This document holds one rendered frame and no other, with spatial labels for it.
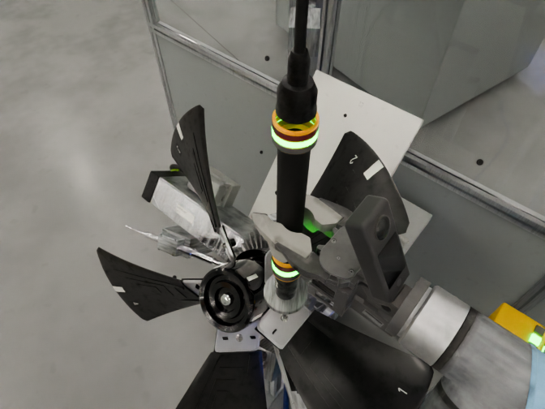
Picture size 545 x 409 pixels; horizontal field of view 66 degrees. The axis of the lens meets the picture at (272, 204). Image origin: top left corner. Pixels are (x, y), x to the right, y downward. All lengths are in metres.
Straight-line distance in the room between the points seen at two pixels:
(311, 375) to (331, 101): 0.56
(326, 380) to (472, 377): 0.34
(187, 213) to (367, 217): 0.66
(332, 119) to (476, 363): 0.62
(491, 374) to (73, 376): 1.90
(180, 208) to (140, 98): 2.26
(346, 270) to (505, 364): 0.17
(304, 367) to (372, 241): 0.40
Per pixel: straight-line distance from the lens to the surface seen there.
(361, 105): 0.92
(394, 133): 0.89
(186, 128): 0.82
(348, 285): 0.47
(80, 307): 2.28
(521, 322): 1.04
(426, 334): 0.46
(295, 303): 0.67
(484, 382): 0.47
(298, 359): 0.76
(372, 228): 0.40
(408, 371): 0.79
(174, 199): 1.03
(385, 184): 0.64
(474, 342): 0.46
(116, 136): 2.97
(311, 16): 1.04
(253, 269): 0.77
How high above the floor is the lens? 1.91
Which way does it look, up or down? 53 degrees down
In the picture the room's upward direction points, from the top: straight up
